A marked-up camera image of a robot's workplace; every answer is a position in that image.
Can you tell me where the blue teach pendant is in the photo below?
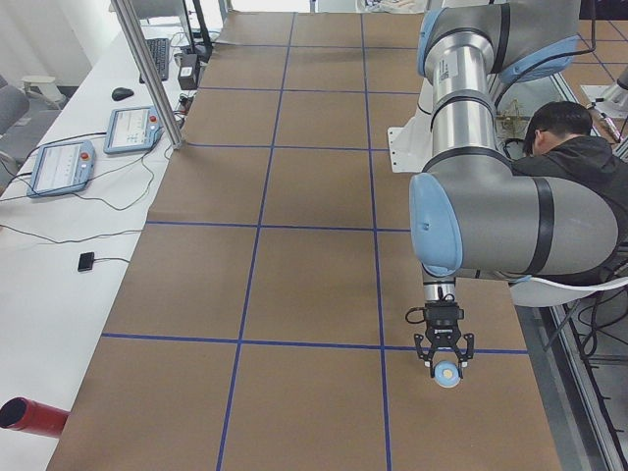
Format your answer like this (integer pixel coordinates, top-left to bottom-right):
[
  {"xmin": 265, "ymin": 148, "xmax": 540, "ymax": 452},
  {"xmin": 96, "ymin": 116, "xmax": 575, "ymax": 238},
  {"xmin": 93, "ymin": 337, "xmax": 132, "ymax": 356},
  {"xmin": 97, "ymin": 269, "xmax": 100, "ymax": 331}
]
[
  {"xmin": 103, "ymin": 106, "xmax": 163, "ymax": 155},
  {"xmin": 26, "ymin": 140, "xmax": 95, "ymax": 198}
]

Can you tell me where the far blue teach pendant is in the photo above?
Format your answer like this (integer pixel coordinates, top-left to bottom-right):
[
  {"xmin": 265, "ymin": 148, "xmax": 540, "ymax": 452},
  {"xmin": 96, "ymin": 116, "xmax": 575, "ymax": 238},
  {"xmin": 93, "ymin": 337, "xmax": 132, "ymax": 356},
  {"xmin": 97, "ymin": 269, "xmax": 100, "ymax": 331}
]
[{"xmin": 103, "ymin": 106, "xmax": 163, "ymax": 155}]

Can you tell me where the seated person in black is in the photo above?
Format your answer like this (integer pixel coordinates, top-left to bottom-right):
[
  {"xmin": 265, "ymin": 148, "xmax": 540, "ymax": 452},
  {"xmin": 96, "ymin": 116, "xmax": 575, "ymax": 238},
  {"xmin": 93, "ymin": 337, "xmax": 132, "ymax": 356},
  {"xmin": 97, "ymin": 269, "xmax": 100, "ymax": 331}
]
[{"xmin": 511, "ymin": 101, "xmax": 627, "ymax": 286}]

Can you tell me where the black power box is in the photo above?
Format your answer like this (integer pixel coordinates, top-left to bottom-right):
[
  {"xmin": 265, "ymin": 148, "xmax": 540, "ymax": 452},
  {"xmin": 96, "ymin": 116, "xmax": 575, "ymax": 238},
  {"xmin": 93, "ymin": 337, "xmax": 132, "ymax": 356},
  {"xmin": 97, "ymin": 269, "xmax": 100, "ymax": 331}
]
[{"xmin": 178, "ymin": 54, "xmax": 200, "ymax": 90}]

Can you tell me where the black keyboard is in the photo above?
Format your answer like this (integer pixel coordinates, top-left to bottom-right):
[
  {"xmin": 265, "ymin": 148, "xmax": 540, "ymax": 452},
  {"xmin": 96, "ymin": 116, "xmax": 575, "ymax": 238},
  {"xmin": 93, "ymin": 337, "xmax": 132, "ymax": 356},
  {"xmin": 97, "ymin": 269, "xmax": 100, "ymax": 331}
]
[{"xmin": 145, "ymin": 37, "xmax": 171, "ymax": 81}]

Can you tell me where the white camera stand pedestal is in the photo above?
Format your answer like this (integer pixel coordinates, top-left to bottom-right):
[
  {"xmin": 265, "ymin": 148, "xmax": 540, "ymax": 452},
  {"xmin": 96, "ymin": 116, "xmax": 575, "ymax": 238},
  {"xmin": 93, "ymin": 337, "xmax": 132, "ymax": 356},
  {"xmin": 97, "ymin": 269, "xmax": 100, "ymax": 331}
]
[{"xmin": 387, "ymin": 80, "xmax": 433, "ymax": 174}]

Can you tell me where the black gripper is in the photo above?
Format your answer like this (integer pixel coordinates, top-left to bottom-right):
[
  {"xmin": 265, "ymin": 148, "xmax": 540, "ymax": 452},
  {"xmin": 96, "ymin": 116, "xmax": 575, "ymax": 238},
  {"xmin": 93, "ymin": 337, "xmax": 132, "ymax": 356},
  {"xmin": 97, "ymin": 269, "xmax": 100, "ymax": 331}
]
[{"xmin": 413, "ymin": 302, "xmax": 475, "ymax": 379}]

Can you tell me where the red cylinder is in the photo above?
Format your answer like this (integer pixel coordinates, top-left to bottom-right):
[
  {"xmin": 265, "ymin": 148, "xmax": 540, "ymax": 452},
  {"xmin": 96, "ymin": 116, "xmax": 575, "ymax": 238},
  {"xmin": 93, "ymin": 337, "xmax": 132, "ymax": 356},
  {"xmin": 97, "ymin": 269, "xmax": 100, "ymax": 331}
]
[{"xmin": 1, "ymin": 397, "xmax": 70, "ymax": 439}]

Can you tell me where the small black puck device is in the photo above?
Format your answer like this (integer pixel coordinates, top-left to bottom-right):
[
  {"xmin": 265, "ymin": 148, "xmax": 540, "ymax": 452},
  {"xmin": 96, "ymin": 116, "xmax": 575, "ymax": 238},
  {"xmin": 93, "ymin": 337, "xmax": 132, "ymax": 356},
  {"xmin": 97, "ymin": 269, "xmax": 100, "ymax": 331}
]
[{"xmin": 78, "ymin": 251, "xmax": 95, "ymax": 273}]

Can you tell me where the black computer mouse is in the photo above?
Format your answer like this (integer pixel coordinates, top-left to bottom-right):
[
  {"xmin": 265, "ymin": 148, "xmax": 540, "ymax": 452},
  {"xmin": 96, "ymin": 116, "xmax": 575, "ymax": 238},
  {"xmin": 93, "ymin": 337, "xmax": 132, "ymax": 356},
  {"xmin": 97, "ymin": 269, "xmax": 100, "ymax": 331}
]
[{"xmin": 111, "ymin": 87, "xmax": 134, "ymax": 102}]

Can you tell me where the aluminium frame post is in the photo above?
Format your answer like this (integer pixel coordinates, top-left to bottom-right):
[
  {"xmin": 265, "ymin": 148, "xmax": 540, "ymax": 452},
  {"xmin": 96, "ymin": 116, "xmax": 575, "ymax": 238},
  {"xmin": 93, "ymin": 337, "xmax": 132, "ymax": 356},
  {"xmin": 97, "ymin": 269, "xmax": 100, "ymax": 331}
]
[{"xmin": 111, "ymin": 0, "xmax": 183, "ymax": 149}]

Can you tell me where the near blue teach pendant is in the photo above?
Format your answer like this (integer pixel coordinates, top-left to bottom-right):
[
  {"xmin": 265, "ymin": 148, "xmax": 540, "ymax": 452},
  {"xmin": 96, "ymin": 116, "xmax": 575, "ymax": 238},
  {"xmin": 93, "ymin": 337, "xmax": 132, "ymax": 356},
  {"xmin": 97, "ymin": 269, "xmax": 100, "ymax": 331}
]
[{"xmin": 26, "ymin": 140, "xmax": 95, "ymax": 198}]

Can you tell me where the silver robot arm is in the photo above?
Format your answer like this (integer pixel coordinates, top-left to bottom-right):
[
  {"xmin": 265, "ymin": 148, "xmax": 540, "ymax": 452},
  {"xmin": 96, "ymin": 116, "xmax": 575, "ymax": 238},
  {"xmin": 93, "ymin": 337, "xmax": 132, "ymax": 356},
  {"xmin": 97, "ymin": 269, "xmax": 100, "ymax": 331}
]
[{"xmin": 409, "ymin": 1, "xmax": 618, "ymax": 387}]

